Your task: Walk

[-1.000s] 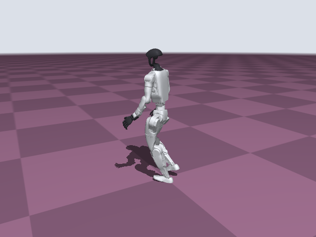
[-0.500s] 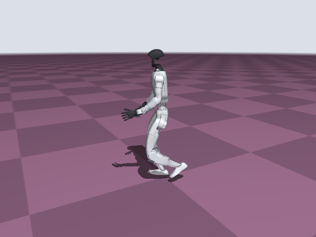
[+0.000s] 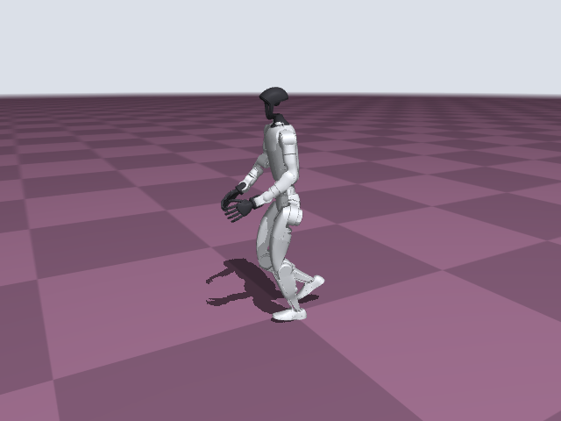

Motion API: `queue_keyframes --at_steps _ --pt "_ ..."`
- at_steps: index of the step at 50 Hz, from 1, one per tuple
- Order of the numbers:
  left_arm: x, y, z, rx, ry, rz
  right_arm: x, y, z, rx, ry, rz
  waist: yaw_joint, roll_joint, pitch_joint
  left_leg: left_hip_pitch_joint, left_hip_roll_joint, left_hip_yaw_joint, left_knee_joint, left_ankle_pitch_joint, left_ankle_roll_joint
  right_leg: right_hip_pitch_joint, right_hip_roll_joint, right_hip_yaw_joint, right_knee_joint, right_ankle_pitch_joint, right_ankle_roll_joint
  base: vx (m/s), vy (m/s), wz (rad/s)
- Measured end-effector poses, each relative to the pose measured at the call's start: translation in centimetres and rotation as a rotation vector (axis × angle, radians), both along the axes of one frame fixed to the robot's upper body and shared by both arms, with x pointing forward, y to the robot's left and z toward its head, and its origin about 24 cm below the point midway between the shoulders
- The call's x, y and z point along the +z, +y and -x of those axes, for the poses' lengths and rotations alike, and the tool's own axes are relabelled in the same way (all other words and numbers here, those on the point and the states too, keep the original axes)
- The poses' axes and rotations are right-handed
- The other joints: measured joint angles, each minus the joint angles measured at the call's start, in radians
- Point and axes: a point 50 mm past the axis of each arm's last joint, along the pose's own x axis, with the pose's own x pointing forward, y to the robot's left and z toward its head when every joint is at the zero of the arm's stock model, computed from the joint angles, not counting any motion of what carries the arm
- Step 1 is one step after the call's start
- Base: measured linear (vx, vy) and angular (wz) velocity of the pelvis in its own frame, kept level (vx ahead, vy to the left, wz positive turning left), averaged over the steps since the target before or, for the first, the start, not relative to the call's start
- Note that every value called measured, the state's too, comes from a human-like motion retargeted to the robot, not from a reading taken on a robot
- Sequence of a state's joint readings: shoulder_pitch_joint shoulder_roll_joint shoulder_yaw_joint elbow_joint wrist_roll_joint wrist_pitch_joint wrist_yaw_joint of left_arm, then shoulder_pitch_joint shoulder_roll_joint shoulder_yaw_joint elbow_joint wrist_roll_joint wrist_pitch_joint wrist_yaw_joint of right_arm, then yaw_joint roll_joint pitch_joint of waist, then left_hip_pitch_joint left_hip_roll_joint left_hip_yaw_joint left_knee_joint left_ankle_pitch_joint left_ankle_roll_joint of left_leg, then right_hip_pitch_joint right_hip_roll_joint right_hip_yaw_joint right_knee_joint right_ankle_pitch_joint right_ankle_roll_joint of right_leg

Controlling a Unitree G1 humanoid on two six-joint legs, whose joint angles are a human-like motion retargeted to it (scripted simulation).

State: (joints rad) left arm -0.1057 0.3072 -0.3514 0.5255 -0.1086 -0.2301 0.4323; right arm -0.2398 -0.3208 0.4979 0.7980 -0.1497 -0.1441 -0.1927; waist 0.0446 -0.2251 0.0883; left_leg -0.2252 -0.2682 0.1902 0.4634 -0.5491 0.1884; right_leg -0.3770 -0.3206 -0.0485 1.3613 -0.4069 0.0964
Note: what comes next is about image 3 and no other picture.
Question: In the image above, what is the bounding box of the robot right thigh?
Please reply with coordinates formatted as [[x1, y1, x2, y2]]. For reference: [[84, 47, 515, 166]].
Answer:
[[256, 201, 279, 268]]

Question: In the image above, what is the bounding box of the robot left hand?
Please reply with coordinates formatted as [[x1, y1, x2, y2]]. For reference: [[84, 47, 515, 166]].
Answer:
[[224, 195, 264, 223]]

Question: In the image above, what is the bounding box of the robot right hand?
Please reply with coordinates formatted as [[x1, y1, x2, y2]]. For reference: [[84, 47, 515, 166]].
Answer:
[[221, 182, 246, 212]]

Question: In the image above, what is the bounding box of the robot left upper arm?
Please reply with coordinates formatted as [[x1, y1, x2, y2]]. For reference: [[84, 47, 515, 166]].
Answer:
[[279, 130, 298, 185]]

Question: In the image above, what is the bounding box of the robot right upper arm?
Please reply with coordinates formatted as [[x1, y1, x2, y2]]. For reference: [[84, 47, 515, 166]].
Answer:
[[257, 125, 270, 168]]

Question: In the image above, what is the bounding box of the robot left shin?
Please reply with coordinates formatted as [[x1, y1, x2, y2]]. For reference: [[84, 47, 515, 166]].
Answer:
[[271, 263, 301, 312]]

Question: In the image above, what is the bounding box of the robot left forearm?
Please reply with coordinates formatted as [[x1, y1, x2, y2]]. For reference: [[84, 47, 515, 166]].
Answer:
[[253, 172, 295, 207]]

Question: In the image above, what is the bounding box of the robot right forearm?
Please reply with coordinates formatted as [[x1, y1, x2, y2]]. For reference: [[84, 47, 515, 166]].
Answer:
[[239, 157, 264, 193]]

